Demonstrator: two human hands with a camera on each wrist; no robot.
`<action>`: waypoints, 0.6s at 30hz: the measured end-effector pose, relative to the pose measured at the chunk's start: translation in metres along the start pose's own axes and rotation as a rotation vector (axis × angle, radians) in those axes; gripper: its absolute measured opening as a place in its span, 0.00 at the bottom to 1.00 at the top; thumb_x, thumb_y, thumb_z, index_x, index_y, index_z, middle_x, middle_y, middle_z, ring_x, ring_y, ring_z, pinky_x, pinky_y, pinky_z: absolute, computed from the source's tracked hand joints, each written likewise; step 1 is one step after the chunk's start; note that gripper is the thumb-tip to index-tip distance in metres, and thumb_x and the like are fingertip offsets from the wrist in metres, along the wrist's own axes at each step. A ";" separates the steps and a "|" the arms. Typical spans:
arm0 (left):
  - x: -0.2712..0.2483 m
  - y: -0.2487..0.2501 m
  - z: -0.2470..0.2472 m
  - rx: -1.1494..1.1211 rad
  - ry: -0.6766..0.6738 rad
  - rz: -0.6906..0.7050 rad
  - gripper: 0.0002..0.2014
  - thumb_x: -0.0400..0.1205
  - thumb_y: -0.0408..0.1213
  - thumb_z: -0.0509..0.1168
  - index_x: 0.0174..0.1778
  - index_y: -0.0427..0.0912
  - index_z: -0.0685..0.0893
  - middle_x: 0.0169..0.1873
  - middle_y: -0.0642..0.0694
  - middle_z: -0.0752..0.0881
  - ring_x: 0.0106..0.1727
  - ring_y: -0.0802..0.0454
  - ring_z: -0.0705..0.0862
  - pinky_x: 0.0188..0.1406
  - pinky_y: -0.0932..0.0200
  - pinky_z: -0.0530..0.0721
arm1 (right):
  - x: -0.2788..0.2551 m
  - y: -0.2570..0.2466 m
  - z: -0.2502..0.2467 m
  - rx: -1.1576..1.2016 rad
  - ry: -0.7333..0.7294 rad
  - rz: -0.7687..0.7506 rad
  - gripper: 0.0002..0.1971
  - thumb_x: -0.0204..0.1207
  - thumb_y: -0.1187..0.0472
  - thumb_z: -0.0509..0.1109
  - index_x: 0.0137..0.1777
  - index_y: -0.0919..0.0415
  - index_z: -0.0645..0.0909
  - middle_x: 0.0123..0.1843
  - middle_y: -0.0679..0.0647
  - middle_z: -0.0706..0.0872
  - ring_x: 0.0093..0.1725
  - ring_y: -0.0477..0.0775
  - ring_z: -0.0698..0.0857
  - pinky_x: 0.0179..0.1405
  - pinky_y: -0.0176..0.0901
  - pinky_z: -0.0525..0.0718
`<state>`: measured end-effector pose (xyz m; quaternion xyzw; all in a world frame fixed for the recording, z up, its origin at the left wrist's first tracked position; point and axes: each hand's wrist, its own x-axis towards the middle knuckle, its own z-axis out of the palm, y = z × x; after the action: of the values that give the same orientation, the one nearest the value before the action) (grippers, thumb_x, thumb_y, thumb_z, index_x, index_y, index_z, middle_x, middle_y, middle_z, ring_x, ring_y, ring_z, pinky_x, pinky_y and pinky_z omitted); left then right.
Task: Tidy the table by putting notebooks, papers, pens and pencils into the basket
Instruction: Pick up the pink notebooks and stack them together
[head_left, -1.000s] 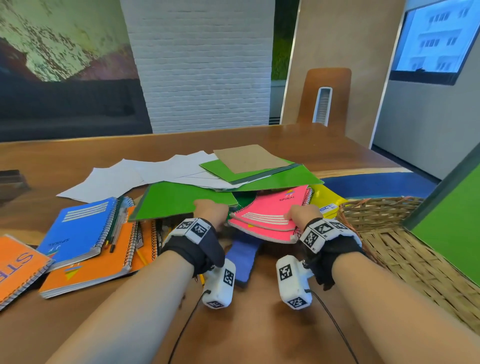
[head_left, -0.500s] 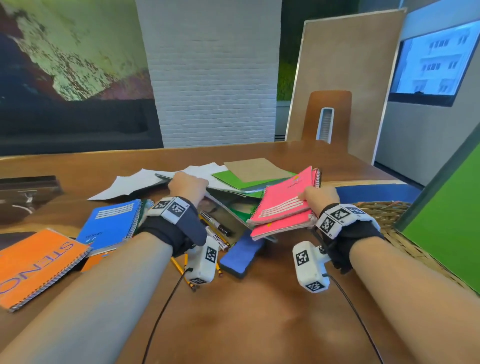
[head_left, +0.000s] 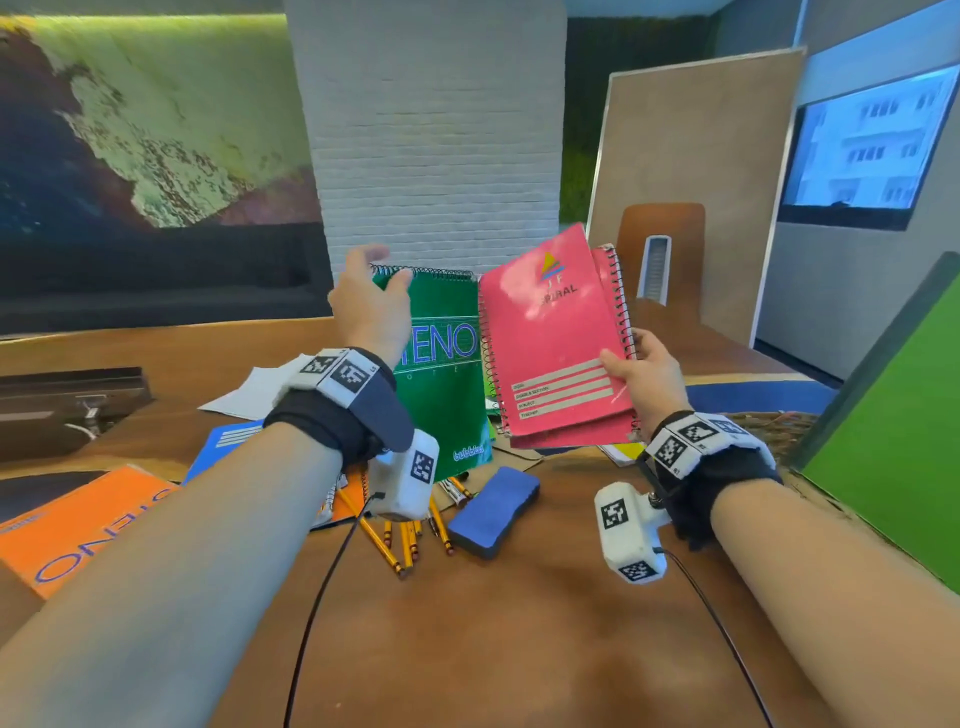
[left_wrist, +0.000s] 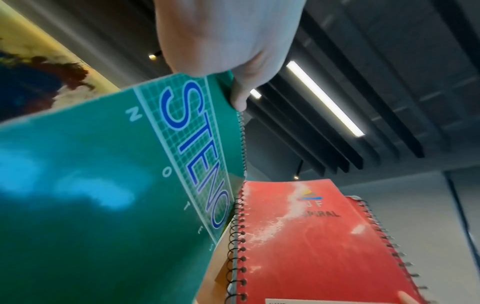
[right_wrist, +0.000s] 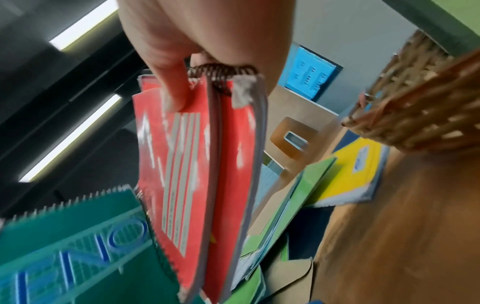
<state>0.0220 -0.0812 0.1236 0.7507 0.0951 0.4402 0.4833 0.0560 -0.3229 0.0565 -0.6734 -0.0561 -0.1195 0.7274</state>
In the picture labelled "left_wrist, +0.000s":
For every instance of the person's left hand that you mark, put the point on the person's left hand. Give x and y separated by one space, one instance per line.
225 35

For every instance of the person's right hand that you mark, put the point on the person's right hand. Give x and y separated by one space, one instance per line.
407 299

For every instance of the pink spiral notebook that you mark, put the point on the pink spiral notebook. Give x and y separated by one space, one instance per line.
311 252
378 234

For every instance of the linear ceiling light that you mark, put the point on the linear ceiling light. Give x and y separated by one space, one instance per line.
326 101
255 93

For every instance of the small ceiling spotlight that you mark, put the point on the small ceiling spotlight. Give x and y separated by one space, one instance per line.
152 56
296 177

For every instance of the large abstract wall painting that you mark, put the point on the large abstract wall painting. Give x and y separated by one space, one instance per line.
37 74

